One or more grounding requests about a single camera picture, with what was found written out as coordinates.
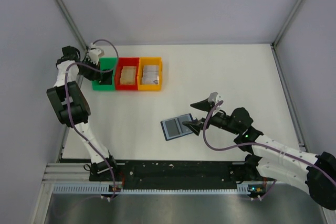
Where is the left aluminium frame post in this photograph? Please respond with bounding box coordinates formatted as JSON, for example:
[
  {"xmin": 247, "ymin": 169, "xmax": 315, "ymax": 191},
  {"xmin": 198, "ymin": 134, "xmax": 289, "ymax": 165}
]
[{"xmin": 54, "ymin": 0, "xmax": 87, "ymax": 50}]

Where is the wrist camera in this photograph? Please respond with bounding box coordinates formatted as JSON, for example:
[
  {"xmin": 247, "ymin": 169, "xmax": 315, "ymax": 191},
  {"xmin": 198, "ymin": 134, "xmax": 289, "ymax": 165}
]
[
  {"xmin": 87, "ymin": 43, "xmax": 104, "ymax": 65},
  {"xmin": 207, "ymin": 92, "xmax": 223, "ymax": 107}
]

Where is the aluminium front rail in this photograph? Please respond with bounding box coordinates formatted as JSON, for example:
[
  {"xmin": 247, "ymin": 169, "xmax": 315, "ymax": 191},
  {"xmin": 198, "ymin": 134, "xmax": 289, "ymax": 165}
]
[{"xmin": 42, "ymin": 163, "xmax": 90, "ymax": 184}]

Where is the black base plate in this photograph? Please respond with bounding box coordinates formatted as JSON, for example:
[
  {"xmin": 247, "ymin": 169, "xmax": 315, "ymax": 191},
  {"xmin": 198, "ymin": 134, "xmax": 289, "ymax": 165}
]
[{"xmin": 89, "ymin": 159, "xmax": 275, "ymax": 189}]

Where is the aluminium frame post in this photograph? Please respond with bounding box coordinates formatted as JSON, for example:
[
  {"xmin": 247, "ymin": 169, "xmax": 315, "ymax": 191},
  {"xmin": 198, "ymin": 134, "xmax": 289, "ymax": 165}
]
[
  {"xmin": 54, "ymin": 0, "xmax": 87, "ymax": 50},
  {"xmin": 271, "ymin": 0, "xmax": 322, "ymax": 48}
]

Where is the red plastic bin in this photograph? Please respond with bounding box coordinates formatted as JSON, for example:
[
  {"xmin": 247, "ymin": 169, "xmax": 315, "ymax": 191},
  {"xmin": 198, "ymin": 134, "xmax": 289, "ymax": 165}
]
[{"xmin": 114, "ymin": 57, "xmax": 140, "ymax": 90}]

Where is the green plastic bin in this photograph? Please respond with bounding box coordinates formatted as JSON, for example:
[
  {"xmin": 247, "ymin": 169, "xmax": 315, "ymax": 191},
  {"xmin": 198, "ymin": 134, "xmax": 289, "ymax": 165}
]
[{"xmin": 91, "ymin": 58, "xmax": 117, "ymax": 91}]

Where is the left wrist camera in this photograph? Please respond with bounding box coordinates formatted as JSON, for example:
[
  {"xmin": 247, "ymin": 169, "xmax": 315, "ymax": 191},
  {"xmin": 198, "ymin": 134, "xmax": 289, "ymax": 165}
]
[{"xmin": 87, "ymin": 43, "xmax": 104, "ymax": 65}]

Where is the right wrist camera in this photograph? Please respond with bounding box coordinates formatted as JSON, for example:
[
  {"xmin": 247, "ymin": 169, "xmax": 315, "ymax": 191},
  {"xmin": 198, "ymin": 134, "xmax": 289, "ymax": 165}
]
[{"xmin": 207, "ymin": 92, "xmax": 223, "ymax": 107}]

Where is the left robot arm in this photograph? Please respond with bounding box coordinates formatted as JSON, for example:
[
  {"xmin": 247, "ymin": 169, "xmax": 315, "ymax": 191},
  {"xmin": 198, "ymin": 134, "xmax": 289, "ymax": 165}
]
[{"xmin": 46, "ymin": 43, "xmax": 117, "ymax": 175}]

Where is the black cards stack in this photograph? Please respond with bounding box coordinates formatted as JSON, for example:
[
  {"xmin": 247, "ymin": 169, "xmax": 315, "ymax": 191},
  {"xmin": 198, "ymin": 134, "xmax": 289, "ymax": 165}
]
[{"xmin": 99, "ymin": 70, "xmax": 113, "ymax": 86}]

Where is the yellow plastic bin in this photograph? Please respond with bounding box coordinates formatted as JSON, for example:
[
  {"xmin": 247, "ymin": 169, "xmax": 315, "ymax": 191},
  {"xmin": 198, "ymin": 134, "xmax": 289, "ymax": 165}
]
[{"xmin": 137, "ymin": 57, "xmax": 162, "ymax": 91}]

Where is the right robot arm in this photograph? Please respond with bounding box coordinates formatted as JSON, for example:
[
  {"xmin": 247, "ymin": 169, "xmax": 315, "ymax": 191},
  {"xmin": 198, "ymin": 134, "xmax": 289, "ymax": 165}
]
[{"xmin": 183, "ymin": 99, "xmax": 335, "ymax": 210}]

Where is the right aluminium frame post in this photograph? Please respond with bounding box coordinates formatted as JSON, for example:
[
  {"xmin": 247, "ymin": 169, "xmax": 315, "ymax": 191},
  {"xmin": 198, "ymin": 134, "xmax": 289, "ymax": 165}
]
[{"xmin": 271, "ymin": 0, "xmax": 322, "ymax": 48}]

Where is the silver cards stack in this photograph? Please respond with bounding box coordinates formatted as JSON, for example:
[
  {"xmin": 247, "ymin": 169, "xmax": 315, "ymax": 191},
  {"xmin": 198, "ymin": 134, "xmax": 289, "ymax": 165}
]
[{"xmin": 141, "ymin": 65, "xmax": 159, "ymax": 85}]

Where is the beige cards stack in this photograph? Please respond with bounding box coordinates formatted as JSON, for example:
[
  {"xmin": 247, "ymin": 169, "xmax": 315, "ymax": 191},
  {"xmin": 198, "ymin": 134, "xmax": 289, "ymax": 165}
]
[{"xmin": 119, "ymin": 66, "xmax": 137, "ymax": 85}]

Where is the blue card holder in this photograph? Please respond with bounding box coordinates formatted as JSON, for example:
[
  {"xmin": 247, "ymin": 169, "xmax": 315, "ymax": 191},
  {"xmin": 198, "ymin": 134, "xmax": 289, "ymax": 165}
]
[{"xmin": 160, "ymin": 113, "xmax": 194, "ymax": 141}]

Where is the grey cable duct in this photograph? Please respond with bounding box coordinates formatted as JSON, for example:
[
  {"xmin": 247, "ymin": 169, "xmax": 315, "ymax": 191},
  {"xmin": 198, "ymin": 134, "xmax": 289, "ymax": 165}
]
[{"xmin": 53, "ymin": 183, "xmax": 266, "ymax": 195}]

